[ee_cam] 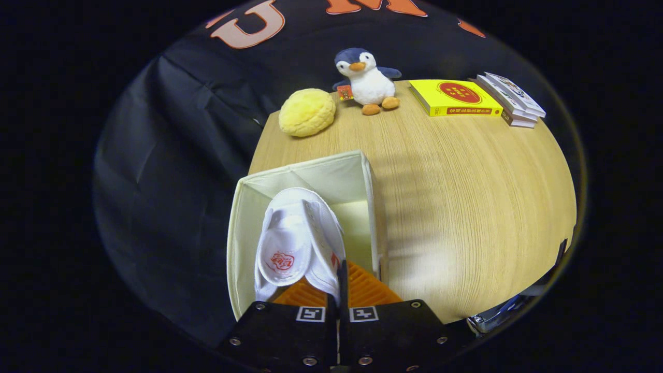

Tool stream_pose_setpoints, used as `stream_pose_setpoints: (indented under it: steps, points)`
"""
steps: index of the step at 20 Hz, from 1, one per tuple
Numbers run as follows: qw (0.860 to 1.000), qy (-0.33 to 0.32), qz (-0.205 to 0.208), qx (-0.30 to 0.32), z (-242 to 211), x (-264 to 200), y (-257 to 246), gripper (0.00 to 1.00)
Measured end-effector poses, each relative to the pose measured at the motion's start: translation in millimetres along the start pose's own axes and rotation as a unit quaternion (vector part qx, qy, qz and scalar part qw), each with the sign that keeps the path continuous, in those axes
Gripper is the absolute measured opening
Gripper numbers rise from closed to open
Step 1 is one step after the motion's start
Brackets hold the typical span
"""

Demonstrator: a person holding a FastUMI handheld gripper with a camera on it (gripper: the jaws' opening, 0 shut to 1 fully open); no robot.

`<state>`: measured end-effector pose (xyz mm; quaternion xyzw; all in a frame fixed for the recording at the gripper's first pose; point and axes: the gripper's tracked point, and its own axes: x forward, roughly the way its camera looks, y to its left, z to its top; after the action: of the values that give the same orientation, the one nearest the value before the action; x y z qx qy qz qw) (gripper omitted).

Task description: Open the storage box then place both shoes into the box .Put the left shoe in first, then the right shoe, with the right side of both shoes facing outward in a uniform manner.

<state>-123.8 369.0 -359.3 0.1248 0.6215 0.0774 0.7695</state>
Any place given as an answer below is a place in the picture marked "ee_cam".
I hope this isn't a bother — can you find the yellow plush bread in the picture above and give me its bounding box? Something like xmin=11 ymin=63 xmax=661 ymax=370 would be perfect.
xmin=279 ymin=88 xmax=337 ymax=138

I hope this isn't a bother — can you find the white illustrated book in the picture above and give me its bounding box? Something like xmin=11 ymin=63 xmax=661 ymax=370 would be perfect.
xmin=484 ymin=72 xmax=546 ymax=118
xmin=475 ymin=75 xmax=539 ymax=123

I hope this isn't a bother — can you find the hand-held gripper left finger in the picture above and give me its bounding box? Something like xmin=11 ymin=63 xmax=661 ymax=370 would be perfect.
xmin=217 ymin=276 xmax=340 ymax=373

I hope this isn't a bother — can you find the beige fabric storage box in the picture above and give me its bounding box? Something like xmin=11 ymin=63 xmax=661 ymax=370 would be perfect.
xmin=226 ymin=150 xmax=390 ymax=322

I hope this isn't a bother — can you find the white canvas shoe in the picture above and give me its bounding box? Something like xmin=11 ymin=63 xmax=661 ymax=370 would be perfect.
xmin=254 ymin=187 xmax=347 ymax=306

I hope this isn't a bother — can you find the yellow book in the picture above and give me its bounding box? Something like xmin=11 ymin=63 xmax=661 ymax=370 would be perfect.
xmin=409 ymin=79 xmax=504 ymax=117

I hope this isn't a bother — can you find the penguin plush toy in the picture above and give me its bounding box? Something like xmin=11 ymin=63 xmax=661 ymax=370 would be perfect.
xmin=332 ymin=48 xmax=402 ymax=116

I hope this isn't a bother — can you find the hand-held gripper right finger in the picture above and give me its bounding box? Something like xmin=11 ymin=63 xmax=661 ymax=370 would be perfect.
xmin=338 ymin=260 xmax=469 ymax=373

